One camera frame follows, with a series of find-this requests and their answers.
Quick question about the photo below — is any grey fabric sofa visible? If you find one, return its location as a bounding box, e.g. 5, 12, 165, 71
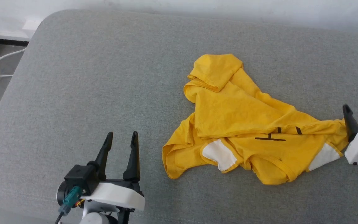
0, 9, 358, 224

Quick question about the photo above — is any yellow t-shirt with white patches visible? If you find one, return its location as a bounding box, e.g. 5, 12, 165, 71
162, 54, 353, 185

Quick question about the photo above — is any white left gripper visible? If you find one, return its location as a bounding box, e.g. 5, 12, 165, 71
80, 131, 146, 212

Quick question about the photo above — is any white floor cable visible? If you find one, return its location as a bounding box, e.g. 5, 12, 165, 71
0, 48, 27, 80

